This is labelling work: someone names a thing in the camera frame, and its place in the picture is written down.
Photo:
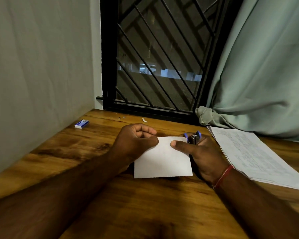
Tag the person's right hand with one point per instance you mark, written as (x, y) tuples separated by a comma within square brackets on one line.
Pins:
[(206, 156)]

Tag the person's left forearm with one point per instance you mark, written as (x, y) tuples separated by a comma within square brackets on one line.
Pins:
[(57, 196)]

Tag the blue and black stapler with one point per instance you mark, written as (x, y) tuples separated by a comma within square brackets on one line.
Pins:
[(194, 138)]

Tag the person's right thumb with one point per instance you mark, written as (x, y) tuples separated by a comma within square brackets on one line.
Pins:
[(180, 145)]

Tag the red thread wristband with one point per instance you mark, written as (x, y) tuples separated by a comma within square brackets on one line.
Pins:
[(223, 176)]

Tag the person's left hand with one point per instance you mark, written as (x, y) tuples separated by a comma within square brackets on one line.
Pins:
[(129, 144)]

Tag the person's left thumb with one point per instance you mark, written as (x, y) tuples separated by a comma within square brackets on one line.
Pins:
[(149, 143)]

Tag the person's right forearm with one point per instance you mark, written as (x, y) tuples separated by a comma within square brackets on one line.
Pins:
[(261, 206)]

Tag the black metal window grille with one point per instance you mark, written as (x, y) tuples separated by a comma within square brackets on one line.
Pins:
[(162, 52)]

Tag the small blue staple box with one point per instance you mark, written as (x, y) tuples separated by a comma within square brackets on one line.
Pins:
[(81, 124)]

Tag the white paper sheet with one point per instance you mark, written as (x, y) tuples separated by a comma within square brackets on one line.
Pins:
[(162, 160)]

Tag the pale green curtain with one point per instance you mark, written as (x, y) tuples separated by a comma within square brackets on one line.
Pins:
[(261, 72)]

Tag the stack of printed paper sheets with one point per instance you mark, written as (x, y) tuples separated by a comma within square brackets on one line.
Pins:
[(254, 156)]

